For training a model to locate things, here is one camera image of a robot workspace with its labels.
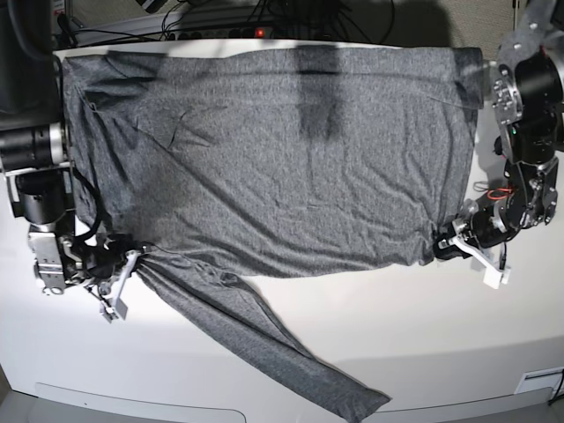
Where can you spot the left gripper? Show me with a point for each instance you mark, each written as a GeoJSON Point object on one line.
{"type": "Point", "coordinates": [472, 232]}

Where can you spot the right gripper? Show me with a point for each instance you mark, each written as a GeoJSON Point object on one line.
{"type": "Point", "coordinates": [62, 262]}

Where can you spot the grey long-sleeve T-shirt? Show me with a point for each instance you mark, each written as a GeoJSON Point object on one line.
{"type": "Point", "coordinates": [285, 163]}

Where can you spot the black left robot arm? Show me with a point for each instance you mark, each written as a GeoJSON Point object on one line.
{"type": "Point", "coordinates": [526, 86]}

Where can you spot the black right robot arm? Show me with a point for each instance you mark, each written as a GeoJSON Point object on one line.
{"type": "Point", "coordinates": [63, 209]}

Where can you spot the black power strip red light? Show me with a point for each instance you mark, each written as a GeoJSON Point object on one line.
{"type": "Point", "coordinates": [246, 32]}

